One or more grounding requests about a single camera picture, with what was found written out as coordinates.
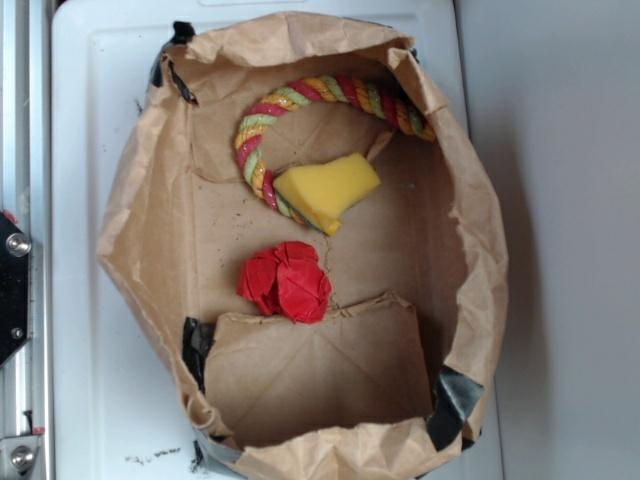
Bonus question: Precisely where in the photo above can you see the multicolored twisted rope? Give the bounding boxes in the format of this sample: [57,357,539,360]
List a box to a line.
[234,74,437,226]

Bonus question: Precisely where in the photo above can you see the yellow sponge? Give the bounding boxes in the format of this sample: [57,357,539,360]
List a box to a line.
[274,153,381,236]

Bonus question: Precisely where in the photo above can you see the crumpled red paper ball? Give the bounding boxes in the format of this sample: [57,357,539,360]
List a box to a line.
[236,241,332,324]

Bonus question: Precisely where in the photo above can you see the brown paper bag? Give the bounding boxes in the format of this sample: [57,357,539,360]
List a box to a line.
[97,12,508,479]

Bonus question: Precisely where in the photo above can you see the white plastic tray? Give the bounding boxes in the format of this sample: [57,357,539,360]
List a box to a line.
[49,0,506,480]

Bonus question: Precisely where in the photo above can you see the black mounting bracket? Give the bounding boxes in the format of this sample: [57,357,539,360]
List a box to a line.
[0,210,32,366]

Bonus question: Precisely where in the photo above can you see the aluminium frame rail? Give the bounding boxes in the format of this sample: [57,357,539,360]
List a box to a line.
[1,1,57,479]

